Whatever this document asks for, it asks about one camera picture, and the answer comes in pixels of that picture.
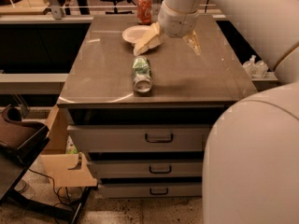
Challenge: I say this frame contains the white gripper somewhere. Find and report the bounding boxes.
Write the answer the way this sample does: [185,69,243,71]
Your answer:
[134,1,201,56]

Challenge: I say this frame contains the green soda can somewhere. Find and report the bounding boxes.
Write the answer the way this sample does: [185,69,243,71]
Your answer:
[132,56,153,93]

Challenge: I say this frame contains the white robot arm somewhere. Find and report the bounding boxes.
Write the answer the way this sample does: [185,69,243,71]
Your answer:
[158,0,299,224]

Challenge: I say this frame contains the red soda can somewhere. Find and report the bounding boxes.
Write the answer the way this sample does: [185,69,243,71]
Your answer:
[137,0,151,24]

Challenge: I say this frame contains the white paper bowl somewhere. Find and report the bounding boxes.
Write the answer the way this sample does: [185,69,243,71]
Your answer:
[122,25,149,46]

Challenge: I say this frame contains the grey drawer cabinet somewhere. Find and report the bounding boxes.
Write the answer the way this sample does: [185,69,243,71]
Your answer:
[57,15,256,198]

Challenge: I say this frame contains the clear plastic bottle left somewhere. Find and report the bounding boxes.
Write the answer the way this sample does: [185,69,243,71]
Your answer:
[243,55,256,78]

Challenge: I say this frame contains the clear plastic bottle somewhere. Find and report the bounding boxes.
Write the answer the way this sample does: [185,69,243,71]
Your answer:
[243,55,256,78]
[253,60,268,78]

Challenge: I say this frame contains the clear plastic bottle right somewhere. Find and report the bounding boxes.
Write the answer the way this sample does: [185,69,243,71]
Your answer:
[253,60,268,78]

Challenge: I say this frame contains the top grey drawer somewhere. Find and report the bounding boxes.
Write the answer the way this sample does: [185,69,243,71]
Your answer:
[67,125,209,153]

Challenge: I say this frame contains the grey drawer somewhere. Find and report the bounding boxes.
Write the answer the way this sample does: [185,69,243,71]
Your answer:
[67,125,209,153]
[99,182,202,199]
[87,159,203,179]

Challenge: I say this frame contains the middle grey drawer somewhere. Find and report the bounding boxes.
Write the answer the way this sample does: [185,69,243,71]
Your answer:
[87,159,203,179]

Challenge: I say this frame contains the bottom grey drawer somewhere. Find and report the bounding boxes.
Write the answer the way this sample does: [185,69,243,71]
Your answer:
[99,182,202,199]

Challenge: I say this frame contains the cardboard box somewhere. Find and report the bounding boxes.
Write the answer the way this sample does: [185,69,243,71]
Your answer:
[41,105,97,188]

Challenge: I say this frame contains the black side table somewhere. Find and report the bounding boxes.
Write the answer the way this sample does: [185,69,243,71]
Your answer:
[0,105,92,224]

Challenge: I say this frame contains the black floor cable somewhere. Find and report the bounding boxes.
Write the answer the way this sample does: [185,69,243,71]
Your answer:
[28,168,82,224]

